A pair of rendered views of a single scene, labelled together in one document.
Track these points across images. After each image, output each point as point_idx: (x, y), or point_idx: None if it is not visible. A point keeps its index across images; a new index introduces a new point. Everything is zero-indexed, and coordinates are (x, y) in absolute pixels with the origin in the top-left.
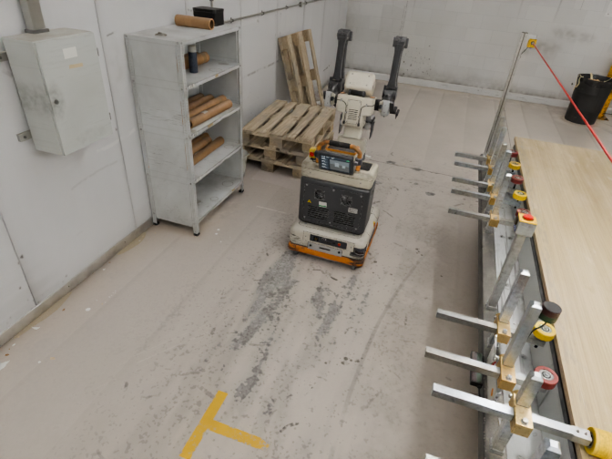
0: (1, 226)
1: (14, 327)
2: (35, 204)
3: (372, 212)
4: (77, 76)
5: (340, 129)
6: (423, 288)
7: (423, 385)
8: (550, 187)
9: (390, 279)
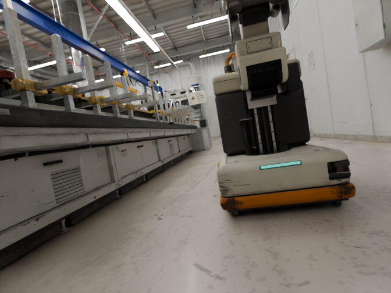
0: (366, 85)
1: (364, 136)
2: (379, 79)
3: (225, 161)
4: (366, 6)
5: (284, 22)
6: (167, 195)
7: (181, 174)
8: None
9: (197, 191)
